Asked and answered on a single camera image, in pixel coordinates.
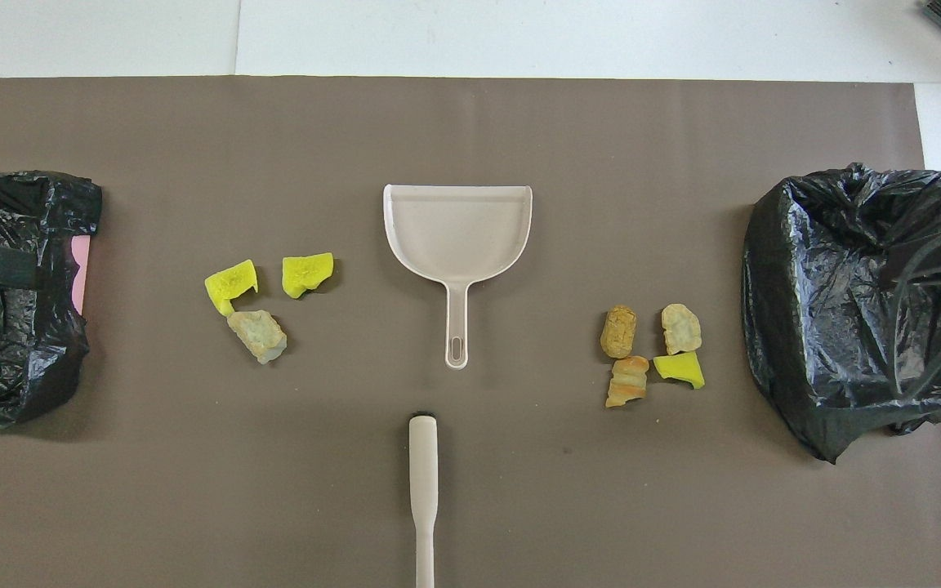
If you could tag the yellow sponge piece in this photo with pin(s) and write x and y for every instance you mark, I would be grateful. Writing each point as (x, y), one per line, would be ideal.
(229, 286)
(305, 276)

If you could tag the beige crusty foam chunk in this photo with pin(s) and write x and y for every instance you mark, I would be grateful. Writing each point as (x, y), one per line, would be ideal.
(256, 335)

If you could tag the pale beige foam piece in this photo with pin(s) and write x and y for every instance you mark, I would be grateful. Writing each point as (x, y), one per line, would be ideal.
(680, 328)

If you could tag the yellow-green sponge piece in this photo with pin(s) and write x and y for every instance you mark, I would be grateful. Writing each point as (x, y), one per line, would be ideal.
(680, 369)

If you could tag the brown cork-like foam piece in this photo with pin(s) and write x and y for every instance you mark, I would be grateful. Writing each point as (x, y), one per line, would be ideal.
(618, 331)

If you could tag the orange ribbed foam piece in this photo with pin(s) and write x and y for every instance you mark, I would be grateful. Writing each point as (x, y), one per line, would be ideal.
(627, 382)

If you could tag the beige plastic dustpan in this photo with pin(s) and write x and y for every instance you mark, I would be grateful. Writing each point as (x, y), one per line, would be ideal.
(458, 233)

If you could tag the beige brush with black bristles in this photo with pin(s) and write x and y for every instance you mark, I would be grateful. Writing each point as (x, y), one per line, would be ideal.
(423, 465)

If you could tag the pink plastic bin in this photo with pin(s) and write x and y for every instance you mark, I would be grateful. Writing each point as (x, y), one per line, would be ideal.
(82, 269)

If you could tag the brown paper table mat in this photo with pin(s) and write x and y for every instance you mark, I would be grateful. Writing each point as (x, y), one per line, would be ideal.
(519, 114)

